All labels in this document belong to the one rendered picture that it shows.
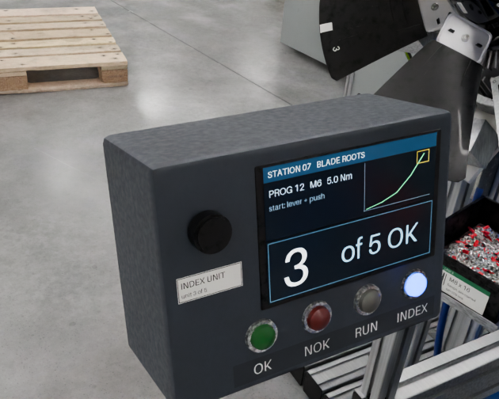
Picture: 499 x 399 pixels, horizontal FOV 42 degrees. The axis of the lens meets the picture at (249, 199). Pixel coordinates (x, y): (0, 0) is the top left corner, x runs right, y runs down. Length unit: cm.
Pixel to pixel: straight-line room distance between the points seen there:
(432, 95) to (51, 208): 180
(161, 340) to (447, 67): 86
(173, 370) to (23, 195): 232
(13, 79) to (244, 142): 319
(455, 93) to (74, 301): 145
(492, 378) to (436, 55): 56
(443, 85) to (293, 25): 311
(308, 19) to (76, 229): 221
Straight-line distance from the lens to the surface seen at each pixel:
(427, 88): 119
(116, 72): 367
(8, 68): 359
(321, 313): 51
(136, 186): 44
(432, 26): 133
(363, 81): 271
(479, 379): 93
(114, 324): 212
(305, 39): 418
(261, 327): 49
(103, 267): 233
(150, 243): 44
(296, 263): 48
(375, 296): 54
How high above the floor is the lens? 146
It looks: 33 degrees down
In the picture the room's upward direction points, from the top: 5 degrees clockwise
